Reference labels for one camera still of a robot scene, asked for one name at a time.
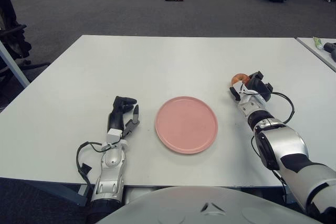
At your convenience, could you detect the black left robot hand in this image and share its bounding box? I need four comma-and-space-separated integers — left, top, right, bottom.
107, 95, 141, 137

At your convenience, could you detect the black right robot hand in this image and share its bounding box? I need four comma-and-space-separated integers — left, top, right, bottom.
229, 71, 274, 103

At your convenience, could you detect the red yellow apple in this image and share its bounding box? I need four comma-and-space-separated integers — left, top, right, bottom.
231, 73, 250, 84

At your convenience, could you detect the pink round plate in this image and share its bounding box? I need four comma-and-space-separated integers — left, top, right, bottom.
155, 96, 219, 155

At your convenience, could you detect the grey slanted table leg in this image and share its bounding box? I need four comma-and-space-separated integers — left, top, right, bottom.
0, 41, 30, 89

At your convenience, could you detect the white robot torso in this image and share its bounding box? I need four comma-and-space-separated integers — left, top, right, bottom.
97, 185, 326, 224

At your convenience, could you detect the black office chair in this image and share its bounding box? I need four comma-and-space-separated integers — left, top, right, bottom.
0, 0, 51, 78

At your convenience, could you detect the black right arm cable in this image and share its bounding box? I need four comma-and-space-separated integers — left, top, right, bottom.
272, 92, 296, 125

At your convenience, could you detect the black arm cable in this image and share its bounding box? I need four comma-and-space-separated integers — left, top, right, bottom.
272, 92, 296, 125
76, 141, 109, 186

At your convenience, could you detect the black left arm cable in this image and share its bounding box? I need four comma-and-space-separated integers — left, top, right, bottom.
76, 141, 109, 186

